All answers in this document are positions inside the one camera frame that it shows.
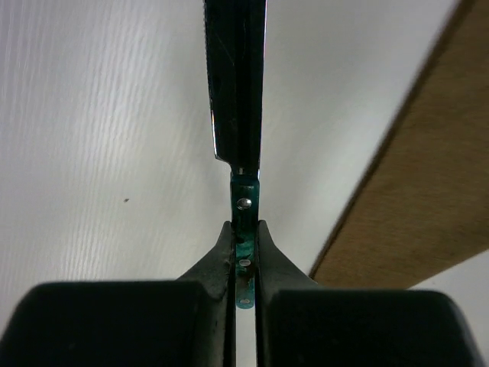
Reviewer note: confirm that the brown cloth napkin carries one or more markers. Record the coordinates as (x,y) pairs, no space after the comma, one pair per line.
(423,205)

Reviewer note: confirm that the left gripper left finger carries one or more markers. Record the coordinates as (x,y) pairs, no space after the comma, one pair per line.
(189,321)

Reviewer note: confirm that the green handled table knife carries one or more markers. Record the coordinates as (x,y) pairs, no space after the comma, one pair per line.
(235,38)

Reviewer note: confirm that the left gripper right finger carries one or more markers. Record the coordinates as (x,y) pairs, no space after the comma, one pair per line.
(301,323)

